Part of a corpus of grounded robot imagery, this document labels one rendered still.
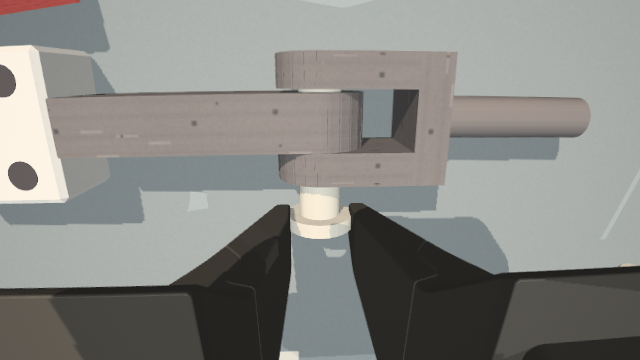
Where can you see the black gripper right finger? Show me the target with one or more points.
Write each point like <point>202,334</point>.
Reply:
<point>417,309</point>

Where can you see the cream headed pin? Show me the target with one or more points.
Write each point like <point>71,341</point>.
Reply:
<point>320,214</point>

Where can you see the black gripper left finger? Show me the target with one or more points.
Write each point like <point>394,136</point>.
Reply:
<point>243,321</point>

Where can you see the grey metal clevis fork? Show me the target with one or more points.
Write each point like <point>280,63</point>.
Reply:
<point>425,115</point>

